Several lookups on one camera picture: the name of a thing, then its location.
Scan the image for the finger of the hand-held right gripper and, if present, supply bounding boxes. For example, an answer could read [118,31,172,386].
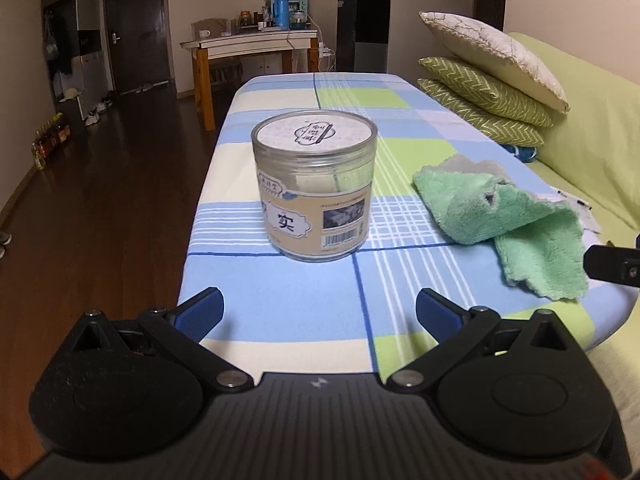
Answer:
[582,244,640,289]

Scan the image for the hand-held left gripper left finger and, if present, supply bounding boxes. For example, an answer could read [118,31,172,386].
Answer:
[65,287,256,393]

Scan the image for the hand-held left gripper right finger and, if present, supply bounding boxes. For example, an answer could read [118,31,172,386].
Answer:
[385,287,576,395]

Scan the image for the green fluffy cleaning cloth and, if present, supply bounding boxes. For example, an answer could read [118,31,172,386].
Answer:
[412,155,591,302]

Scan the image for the clear plastic jar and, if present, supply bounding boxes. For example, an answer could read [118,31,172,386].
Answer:
[250,111,378,262]

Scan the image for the black white pen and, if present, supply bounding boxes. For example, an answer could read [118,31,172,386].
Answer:
[557,187,593,209]

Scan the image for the green covered sofa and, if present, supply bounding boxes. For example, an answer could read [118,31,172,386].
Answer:
[505,31,640,376]

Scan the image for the blue cloth bundle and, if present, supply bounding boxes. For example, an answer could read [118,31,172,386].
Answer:
[502,144,538,162]

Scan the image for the green chevron pillow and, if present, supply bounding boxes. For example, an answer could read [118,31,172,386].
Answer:
[416,78,546,148]
[417,56,556,128]

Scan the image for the row of floor bottles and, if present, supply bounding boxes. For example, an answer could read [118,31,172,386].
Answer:
[31,112,72,171]

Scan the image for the white crackle pattern pillow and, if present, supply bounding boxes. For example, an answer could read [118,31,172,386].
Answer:
[419,10,571,115]

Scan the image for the wooden desk with white top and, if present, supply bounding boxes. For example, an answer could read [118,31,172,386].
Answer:
[180,29,321,132]

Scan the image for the dark entrance door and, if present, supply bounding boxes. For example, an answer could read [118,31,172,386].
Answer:
[102,0,173,96]

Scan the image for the flat cardboard box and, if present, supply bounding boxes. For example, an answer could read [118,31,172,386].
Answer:
[191,18,229,38]

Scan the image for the tall black cabinet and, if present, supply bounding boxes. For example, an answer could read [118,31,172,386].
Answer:
[336,0,391,73]

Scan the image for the hanging dark jacket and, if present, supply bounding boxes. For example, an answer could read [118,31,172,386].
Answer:
[45,10,77,81]

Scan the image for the blue thermos flask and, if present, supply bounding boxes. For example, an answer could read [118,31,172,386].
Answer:
[270,0,292,31]

